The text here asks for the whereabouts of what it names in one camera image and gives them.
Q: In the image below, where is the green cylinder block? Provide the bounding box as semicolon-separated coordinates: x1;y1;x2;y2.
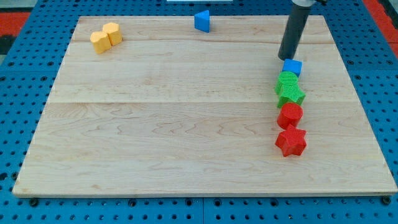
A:
274;71;299;95

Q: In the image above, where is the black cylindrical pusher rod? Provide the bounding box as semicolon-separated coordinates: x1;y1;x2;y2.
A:
278;0;315;60

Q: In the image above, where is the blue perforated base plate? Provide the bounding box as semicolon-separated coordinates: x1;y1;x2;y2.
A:
1;1;397;223

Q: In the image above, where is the red cylinder block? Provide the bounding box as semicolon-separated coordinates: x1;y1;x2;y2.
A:
277;103;303;129

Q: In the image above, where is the yellow hexagon block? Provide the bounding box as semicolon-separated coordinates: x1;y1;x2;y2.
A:
103;22;123;46

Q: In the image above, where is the blue triangle block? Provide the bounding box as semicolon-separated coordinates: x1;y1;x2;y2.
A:
194;10;210;33

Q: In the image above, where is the red star block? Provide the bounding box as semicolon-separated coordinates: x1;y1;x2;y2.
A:
275;124;307;157

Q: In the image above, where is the blue cube block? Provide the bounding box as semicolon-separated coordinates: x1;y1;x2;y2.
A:
282;58;302;77

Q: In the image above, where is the green star block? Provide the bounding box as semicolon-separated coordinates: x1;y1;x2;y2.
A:
275;84;306;108

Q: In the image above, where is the wooden board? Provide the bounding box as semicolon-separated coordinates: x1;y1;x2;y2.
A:
13;16;397;198

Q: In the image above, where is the yellow pentagon block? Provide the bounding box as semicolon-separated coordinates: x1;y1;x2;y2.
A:
90;31;111;54

